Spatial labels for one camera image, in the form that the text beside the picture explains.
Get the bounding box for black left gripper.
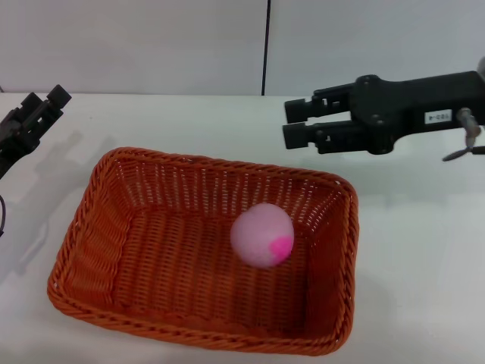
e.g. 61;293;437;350
0;83;74;180

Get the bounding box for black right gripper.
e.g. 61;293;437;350
282;70;485;156

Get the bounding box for pink toy peach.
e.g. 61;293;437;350
230;202;295;269

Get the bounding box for orange woven plastic basket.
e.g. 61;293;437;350
46;146;360;358

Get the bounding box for dark vertical wall strip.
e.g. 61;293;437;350
260;0;272;96

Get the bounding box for gray right wrist cable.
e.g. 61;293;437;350
442;108;485;162

